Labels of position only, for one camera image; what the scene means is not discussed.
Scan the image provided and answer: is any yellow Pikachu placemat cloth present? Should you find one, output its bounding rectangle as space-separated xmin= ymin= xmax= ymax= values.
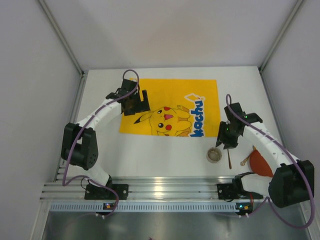
xmin=119 ymin=78 xmax=221 ymax=138

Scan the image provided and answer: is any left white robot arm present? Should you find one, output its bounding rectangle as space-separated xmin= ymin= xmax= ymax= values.
xmin=60 ymin=75 xmax=150 ymax=190

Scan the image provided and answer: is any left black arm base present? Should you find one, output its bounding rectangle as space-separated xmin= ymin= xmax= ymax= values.
xmin=84 ymin=184 xmax=129 ymax=200

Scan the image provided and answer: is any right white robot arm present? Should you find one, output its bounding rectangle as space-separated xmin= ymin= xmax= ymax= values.
xmin=216 ymin=102 xmax=315 ymax=208

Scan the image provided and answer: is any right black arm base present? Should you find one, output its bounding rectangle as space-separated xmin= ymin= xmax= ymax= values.
xmin=216 ymin=183 xmax=264 ymax=202

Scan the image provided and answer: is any copper fork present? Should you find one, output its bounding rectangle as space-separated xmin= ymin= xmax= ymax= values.
xmin=227 ymin=149 xmax=232 ymax=170

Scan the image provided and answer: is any gold spoon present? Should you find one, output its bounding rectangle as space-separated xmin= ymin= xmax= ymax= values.
xmin=240 ymin=145 xmax=256 ymax=167

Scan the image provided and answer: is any red plate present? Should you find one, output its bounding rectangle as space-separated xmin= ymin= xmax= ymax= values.
xmin=249 ymin=149 xmax=274 ymax=178

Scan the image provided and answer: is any aluminium mounting rail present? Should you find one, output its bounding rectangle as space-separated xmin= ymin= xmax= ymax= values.
xmin=40 ymin=176 xmax=232 ymax=201

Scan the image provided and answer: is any perforated cable tray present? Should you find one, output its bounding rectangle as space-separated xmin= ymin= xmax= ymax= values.
xmin=51 ymin=202 xmax=253 ymax=212

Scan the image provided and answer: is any right aluminium frame post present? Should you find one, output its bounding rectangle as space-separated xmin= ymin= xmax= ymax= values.
xmin=258 ymin=0 xmax=306 ymax=74

